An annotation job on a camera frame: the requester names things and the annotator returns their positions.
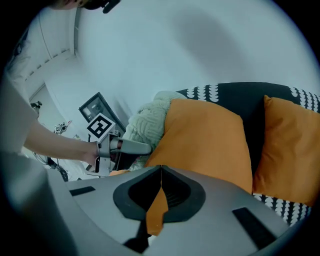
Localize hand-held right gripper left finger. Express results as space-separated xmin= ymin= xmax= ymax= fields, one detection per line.
xmin=65 ymin=164 xmax=163 ymax=245

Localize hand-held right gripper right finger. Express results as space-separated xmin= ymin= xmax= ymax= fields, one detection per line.
xmin=148 ymin=164 xmax=289 ymax=256

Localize black head-worn camera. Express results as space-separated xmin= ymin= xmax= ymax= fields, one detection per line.
xmin=79 ymin=0 xmax=122 ymax=15

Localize black glass-door cabinet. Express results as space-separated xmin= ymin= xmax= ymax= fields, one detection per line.
xmin=78 ymin=91 xmax=127 ymax=143

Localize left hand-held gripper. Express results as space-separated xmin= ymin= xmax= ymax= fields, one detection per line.
xmin=86 ymin=112 xmax=153 ymax=177

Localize green knit blanket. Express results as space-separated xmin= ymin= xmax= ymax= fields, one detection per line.
xmin=122 ymin=90 xmax=187 ymax=171

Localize person's left forearm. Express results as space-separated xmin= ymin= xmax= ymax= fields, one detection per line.
xmin=23 ymin=117 xmax=100 ymax=166

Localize orange cushion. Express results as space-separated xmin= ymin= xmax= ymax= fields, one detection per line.
xmin=251 ymin=94 xmax=320 ymax=208
xmin=144 ymin=98 xmax=253 ymax=236

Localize orange sofa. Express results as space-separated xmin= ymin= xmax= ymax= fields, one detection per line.
xmin=108 ymin=169 xmax=131 ymax=177

